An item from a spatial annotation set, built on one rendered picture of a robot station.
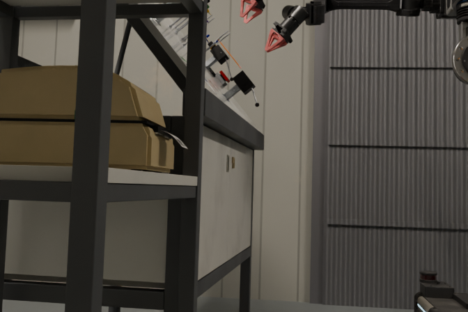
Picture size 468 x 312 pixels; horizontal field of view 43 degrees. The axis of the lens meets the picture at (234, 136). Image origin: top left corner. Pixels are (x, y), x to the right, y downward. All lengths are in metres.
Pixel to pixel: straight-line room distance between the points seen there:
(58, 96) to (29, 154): 0.11
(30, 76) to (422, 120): 2.71
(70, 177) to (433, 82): 2.96
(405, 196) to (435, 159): 0.27
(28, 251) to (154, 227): 0.31
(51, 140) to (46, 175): 0.30
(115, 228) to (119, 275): 0.11
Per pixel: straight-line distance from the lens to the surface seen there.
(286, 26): 2.24
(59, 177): 0.81
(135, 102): 1.08
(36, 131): 1.12
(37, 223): 1.50
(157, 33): 1.44
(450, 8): 2.61
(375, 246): 3.50
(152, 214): 1.39
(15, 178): 0.84
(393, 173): 3.50
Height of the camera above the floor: 0.64
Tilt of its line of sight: 5 degrees up
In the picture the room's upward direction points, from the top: 2 degrees clockwise
